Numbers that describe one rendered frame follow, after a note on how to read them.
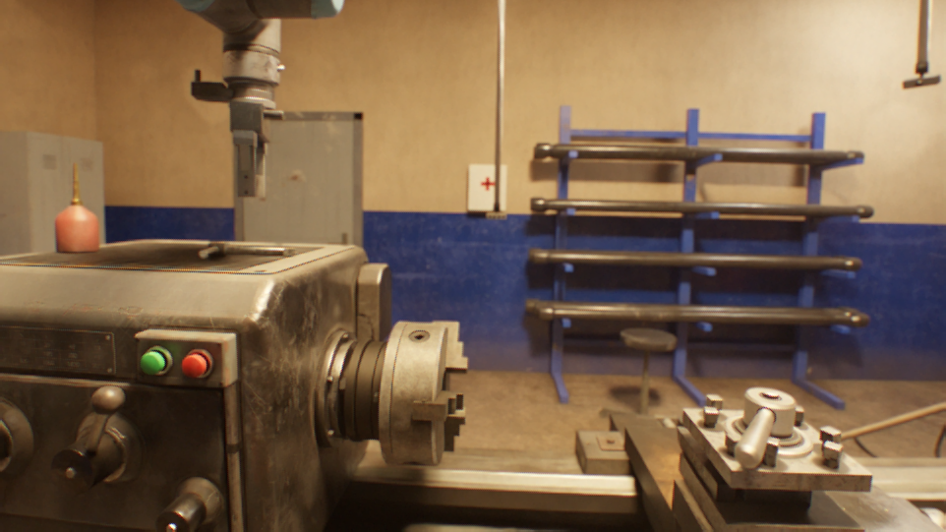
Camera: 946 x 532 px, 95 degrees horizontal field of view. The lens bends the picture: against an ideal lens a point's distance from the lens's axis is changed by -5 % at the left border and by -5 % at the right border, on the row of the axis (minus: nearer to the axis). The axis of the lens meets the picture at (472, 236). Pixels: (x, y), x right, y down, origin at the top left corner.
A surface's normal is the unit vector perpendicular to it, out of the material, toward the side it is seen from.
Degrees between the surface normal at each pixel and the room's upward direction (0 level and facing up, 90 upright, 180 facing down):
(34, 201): 90
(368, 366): 41
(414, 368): 49
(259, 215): 90
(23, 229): 90
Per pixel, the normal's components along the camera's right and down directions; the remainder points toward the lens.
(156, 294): -0.03, -0.65
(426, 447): -0.06, 0.43
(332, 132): -0.06, 0.07
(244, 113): 0.32, 0.08
